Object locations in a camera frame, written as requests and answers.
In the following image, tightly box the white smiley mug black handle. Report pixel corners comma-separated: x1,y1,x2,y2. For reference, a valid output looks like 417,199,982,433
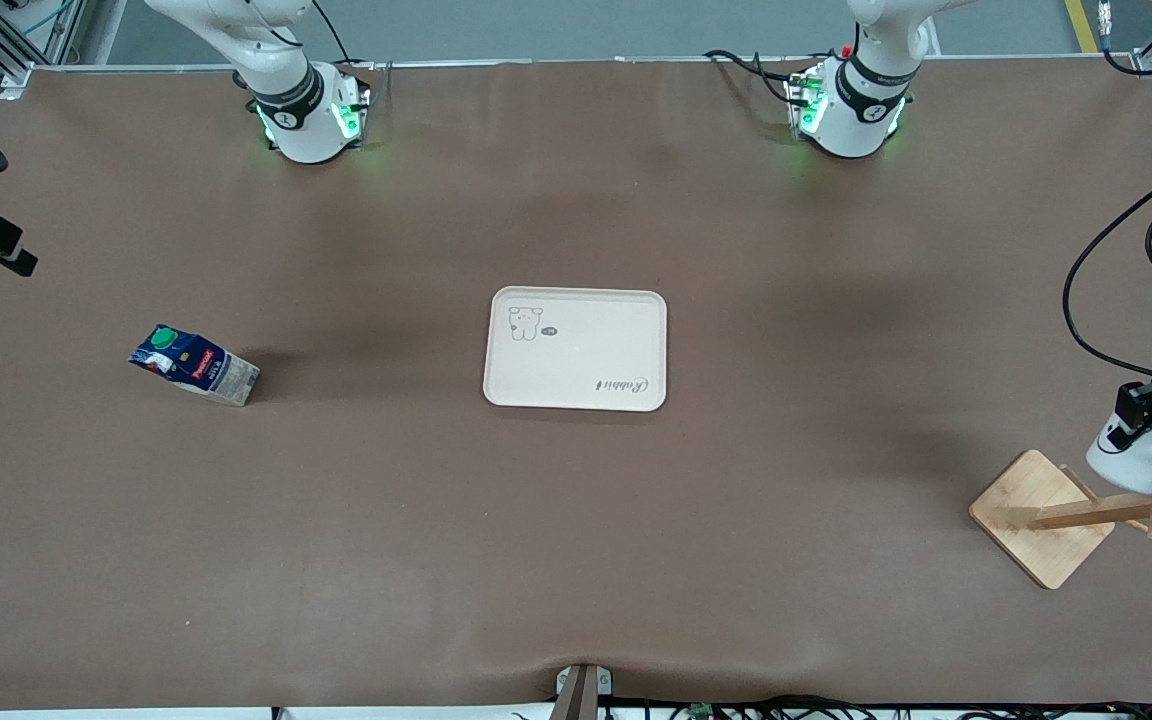
1085,418,1152,504

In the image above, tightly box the blue milk carton green cap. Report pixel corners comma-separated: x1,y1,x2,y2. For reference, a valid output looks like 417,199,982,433
129,324,261,407

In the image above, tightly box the white rabbit print tray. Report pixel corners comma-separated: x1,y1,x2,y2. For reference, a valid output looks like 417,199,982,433
482,286,669,413

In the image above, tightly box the bamboo mug tree stand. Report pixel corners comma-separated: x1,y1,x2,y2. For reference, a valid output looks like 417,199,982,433
969,437,1152,591

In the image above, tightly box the brown table cover sheet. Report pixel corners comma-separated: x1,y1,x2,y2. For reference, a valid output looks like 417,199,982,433
0,55,1152,713

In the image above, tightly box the black right arm base cable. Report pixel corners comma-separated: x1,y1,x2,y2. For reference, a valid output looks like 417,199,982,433
310,0,383,97

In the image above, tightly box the black arm base cable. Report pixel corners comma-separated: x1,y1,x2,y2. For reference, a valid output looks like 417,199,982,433
310,0,383,97
703,48,800,107

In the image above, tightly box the black left arm base cable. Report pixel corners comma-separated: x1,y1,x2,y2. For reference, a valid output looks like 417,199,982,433
703,48,800,107

